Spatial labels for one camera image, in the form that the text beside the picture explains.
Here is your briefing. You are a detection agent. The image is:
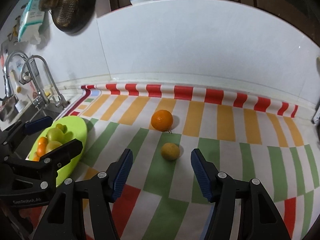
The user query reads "steel faucet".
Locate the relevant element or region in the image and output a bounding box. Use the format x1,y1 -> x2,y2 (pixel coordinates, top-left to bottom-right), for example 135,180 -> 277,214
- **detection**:
23,55 -> 69,109
1,50 -> 52,107

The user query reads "dark green-yellow citrus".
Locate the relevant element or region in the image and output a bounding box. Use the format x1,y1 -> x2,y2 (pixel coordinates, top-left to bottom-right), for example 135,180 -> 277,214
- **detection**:
55,124 -> 67,133

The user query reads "yellow-green apple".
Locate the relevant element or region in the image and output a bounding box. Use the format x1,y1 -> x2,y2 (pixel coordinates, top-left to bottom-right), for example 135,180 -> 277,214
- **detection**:
45,141 -> 62,154

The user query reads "white dish rack bracket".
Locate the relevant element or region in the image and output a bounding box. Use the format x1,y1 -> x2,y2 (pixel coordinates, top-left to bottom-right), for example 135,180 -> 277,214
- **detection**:
311,106 -> 320,126

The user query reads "small orange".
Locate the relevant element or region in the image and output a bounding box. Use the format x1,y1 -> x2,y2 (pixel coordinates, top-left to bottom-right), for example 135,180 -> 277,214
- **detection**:
37,137 -> 48,146

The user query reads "striped colourful tablecloth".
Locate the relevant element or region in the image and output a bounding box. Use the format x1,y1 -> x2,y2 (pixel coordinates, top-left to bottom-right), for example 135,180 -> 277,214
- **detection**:
19,82 -> 320,240

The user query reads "lime green plate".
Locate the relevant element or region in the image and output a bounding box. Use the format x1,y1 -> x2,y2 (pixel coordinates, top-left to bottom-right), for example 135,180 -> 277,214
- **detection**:
26,115 -> 87,186

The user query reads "tissue paper pack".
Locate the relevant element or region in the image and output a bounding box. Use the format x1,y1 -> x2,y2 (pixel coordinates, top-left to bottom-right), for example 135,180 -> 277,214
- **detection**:
18,0 -> 45,45

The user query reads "orange with stem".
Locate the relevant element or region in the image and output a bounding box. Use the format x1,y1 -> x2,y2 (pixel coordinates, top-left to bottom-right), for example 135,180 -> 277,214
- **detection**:
151,109 -> 174,132

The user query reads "large orange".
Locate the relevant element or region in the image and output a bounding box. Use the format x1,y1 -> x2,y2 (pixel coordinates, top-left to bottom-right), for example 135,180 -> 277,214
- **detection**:
36,144 -> 46,158

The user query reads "large green apple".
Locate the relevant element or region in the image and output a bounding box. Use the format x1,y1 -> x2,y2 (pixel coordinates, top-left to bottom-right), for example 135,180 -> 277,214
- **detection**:
47,128 -> 65,143

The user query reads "small yellow lemon fruit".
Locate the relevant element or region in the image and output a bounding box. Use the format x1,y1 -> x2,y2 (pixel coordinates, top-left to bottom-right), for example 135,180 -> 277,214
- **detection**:
161,142 -> 180,161

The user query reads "dark hanging colander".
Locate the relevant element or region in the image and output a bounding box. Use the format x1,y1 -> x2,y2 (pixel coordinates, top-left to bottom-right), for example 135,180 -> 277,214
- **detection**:
39,0 -> 96,34

